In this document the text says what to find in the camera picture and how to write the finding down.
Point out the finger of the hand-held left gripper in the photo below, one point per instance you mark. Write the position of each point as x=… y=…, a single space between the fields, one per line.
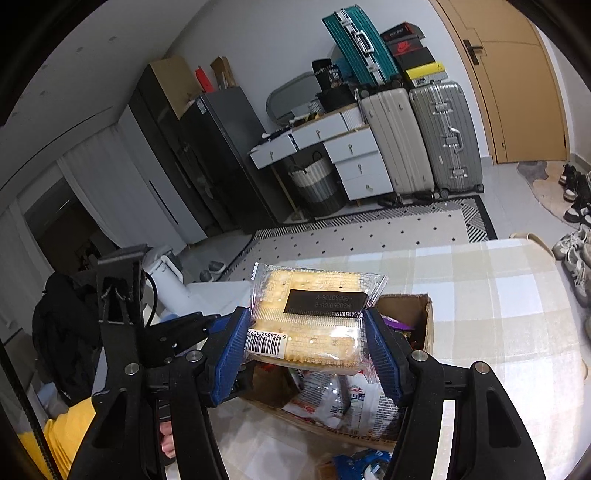
x=184 y=330

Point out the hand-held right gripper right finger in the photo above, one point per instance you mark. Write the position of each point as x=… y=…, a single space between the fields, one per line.
x=383 y=355

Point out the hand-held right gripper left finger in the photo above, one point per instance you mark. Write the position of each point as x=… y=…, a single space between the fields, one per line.
x=228 y=355

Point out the purple snack bag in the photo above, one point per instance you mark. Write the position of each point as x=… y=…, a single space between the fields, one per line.
x=399 y=324

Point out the brown cardboard box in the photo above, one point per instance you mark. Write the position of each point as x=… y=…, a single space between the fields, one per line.
x=411 y=309

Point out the large white red snack bag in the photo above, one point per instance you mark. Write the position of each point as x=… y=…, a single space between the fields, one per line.
x=351 y=406

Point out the clear cracker packet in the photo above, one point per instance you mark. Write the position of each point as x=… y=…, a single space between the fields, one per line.
x=314 y=341

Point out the blue snack bag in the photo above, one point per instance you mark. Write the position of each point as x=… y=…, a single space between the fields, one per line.
x=364 y=461

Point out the orange snack packet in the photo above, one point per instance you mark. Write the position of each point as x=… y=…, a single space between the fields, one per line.
x=327 y=473

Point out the person's left hand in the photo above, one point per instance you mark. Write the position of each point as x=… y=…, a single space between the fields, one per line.
x=167 y=441

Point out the grey slipper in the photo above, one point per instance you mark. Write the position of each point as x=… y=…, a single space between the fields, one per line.
x=216 y=266
x=205 y=276

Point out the black jacket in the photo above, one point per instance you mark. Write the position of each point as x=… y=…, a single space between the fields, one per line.
x=60 y=332

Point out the white curtain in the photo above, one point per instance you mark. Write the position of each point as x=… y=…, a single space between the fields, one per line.
x=115 y=184

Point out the black white patterned rug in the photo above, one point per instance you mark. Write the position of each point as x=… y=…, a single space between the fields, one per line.
x=369 y=226

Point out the person's yellow clothing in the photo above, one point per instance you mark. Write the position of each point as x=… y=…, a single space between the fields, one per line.
x=64 y=434

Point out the dark grey refrigerator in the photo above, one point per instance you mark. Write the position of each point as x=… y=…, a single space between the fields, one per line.
x=221 y=152

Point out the black tall cabinet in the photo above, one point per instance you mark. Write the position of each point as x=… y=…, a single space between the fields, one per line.
x=157 y=120

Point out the woven laundry basket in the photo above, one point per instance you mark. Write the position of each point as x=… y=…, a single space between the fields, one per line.
x=318 y=184

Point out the beige slipper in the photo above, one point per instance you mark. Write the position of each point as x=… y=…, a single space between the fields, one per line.
x=531 y=242

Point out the white drawer dresser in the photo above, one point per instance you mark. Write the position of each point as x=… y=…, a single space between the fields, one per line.
x=355 y=166

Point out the beige sneaker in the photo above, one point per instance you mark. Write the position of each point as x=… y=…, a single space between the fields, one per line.
x=577 y=277
x=570 y=242

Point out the beige suitcase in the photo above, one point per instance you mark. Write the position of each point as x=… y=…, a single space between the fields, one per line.
x=397 y=138

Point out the wide brown carton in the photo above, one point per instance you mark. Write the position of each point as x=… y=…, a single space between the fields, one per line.
x=173 y=78

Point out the silver suitcase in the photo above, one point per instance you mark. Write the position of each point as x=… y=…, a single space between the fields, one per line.
x=445 y=134

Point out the brown irregular door mat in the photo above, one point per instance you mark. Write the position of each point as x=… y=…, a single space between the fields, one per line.
x=540 y=184

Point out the black white sneaker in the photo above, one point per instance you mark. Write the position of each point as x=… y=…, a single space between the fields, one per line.
x=577 y=213
x=575 y=182

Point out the narrow brown carton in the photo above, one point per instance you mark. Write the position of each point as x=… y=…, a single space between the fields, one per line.
x=222 y=71

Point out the oval mirror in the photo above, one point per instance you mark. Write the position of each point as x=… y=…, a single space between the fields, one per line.
x=286 y=99

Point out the black bag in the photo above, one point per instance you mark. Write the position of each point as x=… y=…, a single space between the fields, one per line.
x=337 y=98

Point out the yellow black box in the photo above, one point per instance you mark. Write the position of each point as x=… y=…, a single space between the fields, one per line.
x=425 y=74

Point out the black printed tub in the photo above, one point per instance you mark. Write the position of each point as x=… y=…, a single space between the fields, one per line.
x=325 y=74

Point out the wooden door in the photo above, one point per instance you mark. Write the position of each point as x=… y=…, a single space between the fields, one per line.
x=512 y=92

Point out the red black shoe box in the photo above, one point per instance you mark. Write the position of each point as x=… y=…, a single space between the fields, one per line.
x=411 y=53

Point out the teal suitcase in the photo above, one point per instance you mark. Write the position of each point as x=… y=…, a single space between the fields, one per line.
x=355 y=41

